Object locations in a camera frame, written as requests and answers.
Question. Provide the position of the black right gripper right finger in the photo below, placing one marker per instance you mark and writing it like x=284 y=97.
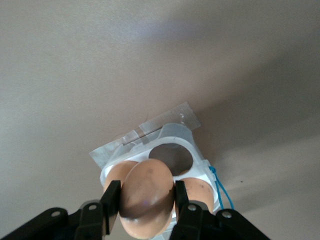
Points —
x=190 y=220

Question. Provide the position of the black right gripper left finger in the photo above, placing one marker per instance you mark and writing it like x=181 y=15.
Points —
x=110 y=205

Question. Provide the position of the brown egg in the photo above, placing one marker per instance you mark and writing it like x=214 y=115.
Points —
x=147 y=195
x=117 y=172
x=200 y=192

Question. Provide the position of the clear plastic egg box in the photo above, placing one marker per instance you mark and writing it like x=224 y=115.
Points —
x=197 y=160

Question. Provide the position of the clear tape strip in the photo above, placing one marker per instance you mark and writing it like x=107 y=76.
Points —
x=105 y=152
x=172 y=117

